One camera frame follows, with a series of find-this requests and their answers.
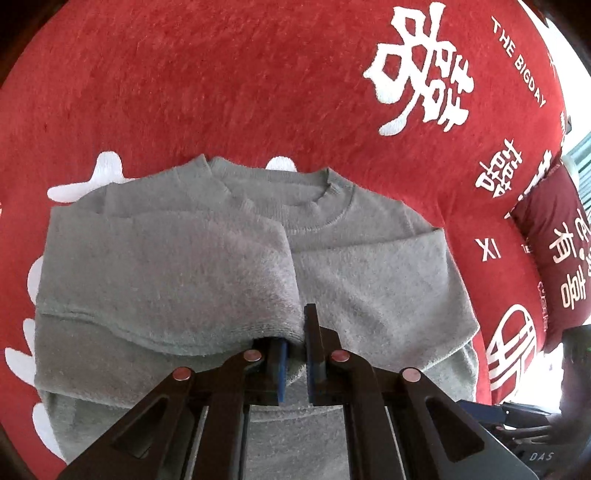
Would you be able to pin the grey knit sweater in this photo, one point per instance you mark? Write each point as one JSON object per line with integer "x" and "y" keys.
{"x": 184, "y": 258}

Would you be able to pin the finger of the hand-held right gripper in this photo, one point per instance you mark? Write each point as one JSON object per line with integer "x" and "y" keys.
{"x": 478, "y": 410}

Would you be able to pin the red printed blanket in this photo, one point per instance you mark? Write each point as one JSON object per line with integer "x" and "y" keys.
{"x": 231, "y": 92}

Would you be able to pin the dark red printed pillow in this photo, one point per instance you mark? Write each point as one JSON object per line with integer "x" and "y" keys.
{"x": 554, "y": 240}

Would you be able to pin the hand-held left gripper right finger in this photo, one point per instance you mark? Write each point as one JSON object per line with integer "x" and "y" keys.
{"x": 315, "y": 374}

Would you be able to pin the teal window shutter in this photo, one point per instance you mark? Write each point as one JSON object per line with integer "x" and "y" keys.
{"x": 582, "y": 175}

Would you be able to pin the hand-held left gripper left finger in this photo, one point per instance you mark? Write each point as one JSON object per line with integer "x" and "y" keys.
{"x": 280, "y": 374}

